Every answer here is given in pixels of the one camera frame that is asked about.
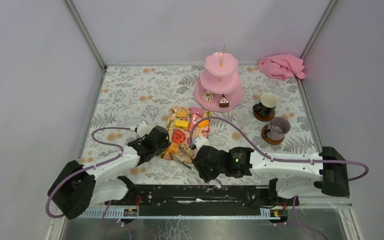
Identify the pink three-tier cake stand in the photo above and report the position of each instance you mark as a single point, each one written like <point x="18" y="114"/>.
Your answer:
<point x="221" y="77"/>

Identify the strawberry cream cake slice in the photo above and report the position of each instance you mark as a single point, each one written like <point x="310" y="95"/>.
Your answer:
<point x="195" y="119"/>

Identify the floral dessert tray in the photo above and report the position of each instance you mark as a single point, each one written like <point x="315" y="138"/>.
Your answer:
<point x="191" y="133"/>

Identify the purple mug black handle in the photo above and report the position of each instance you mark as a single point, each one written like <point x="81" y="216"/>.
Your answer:
<point x="278" y="127"/>

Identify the brown wooden saucer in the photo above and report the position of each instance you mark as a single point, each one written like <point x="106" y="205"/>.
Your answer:
<point x="264" y="135"/>
<point x="264" y="118"/>

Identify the orange tart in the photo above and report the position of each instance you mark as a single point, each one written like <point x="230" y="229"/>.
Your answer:
<point x="204" y="124"/>

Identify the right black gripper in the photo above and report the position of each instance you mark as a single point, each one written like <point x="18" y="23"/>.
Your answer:
<point x="203" y="174"/>

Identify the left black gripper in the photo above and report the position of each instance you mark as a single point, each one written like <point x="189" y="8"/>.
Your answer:
<point x="158" y="139"/>

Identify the chocolate drizzle donut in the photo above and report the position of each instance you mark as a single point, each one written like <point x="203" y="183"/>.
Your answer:
<point x="207" y="95"/>

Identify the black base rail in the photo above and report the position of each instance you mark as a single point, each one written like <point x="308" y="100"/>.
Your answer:
<point x="204" y="201"/>

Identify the chocolate cake piece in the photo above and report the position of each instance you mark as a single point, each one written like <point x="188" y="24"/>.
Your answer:
<point x="224" y="102"/>

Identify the yellow roll cake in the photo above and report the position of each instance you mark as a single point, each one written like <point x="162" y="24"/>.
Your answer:
<point x="181" y="124"/>

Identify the red donut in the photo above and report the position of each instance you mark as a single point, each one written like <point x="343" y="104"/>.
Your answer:
<point x="178" y="137"/>

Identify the orange round pastry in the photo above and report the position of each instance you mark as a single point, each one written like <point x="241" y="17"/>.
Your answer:
<point x="173" y="148"/>

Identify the pink cloth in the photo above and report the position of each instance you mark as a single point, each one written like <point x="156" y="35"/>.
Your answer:
<point x="282" y="67"/>

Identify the pink wafer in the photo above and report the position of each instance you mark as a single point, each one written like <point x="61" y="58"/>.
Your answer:
<point x="196" y="110"/>

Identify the black mug white inside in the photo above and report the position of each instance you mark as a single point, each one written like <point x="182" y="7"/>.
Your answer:
<point x="267" y="104"/>

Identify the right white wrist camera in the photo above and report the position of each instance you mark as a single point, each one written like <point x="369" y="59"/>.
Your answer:
<point x="198" y="142"/>

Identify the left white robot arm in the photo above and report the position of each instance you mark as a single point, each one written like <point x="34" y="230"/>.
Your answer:
<point x="79" y="186"/>

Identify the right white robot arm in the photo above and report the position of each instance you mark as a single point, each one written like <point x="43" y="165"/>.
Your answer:
<point x="290" y="174"/>

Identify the tan biscuit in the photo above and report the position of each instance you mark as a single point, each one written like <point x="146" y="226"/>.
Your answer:
<point x="181" y="114"/>

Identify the metal tongs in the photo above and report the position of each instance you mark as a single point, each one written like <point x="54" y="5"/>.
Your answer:
<point x="185" y="158"/>

